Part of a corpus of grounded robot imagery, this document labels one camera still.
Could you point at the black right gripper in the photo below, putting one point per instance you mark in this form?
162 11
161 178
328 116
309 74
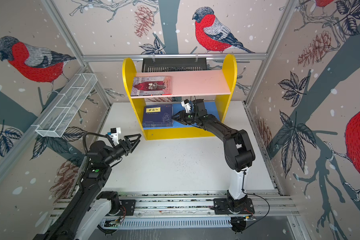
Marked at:
184 117

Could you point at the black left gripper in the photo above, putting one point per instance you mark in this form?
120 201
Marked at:
126 145

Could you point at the navy book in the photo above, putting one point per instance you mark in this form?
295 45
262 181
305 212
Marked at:
156 116

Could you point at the red silver illustrated book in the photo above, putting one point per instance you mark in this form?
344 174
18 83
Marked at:
151 86

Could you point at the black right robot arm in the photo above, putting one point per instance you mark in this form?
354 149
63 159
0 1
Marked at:
238 150

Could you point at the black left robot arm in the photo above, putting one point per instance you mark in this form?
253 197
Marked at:
91 204

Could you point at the yellow blue pink bookshelf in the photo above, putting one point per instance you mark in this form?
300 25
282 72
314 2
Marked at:
220 84

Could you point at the black slotted vent box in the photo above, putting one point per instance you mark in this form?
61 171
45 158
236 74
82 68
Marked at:
174 65

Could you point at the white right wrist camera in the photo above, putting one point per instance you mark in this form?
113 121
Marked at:
187 105

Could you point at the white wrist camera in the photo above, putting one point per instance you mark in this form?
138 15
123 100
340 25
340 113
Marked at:
187 105
113 134

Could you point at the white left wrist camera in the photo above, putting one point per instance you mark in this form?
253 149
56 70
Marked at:
113 134

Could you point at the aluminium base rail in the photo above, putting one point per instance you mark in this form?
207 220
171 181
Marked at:
192 210

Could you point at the white wire mesh tray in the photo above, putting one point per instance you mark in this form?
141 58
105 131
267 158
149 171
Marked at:
59 118

